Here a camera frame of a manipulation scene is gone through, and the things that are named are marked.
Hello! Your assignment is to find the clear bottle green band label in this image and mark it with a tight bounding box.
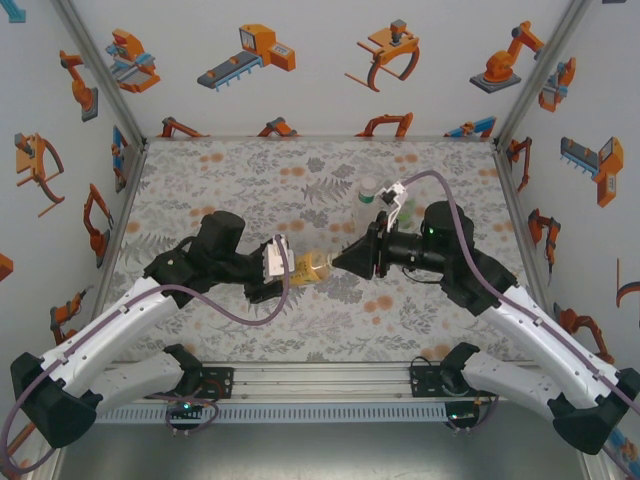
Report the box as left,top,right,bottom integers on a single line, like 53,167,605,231
352,177,384,236

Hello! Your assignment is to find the yellow tea bottle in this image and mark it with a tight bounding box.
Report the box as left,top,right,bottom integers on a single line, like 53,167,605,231
291,248,337,287

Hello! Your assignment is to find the floral grey orange tablecloth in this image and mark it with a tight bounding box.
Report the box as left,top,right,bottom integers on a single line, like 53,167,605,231
97,138,544,364

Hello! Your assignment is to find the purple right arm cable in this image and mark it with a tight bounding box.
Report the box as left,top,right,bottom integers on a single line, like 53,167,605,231
402,170,640,480

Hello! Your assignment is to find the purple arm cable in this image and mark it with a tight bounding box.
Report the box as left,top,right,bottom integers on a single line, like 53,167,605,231
0,234,292,474
402,170,640,480

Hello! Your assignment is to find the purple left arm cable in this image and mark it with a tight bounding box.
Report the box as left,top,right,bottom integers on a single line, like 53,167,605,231
0,234,292,474

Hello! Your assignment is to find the aluminium table edge rail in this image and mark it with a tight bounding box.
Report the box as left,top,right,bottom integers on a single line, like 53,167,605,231
142,133,499,146
94,139,150,301
492,139,554,311

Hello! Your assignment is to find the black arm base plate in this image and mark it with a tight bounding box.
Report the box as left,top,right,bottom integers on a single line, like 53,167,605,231
408,363,496,400
143,366,236,402

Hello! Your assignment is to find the slotted aluminium base rail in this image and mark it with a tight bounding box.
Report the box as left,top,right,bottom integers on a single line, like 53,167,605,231
47,362,551,404

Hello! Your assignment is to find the perforated grey cable tray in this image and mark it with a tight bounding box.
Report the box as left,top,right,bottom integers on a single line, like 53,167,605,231
67,402,449,425

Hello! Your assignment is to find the thin purple base cable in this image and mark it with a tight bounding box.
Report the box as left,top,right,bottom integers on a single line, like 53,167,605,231
144,382,220,437
447,394,501,435

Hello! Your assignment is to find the aluminium frame post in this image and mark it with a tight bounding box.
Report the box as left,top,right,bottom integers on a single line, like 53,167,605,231
49,0,150,149
27,444,74,480
579,452,619,480
492,0,597,149

